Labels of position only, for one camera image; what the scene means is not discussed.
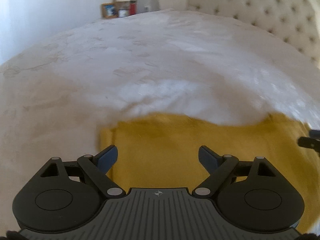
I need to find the white embroidered bedspread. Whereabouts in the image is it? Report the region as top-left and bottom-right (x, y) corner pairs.
(1, 10), (319, 233)

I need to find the wooden picture frame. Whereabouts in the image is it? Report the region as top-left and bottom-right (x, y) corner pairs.
(101, 3), (118, 18)

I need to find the cream tufted headboard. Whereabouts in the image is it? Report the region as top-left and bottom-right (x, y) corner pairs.
(158, 0), (319, 66)

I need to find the white jar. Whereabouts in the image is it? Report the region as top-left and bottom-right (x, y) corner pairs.
(118, 9), (130, 18)

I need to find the red bottle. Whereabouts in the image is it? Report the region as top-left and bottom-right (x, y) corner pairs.
(129, 0), (137, 16)

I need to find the yellow knit sweater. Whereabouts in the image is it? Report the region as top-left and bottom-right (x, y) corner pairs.
(100, 113), (319, 233)

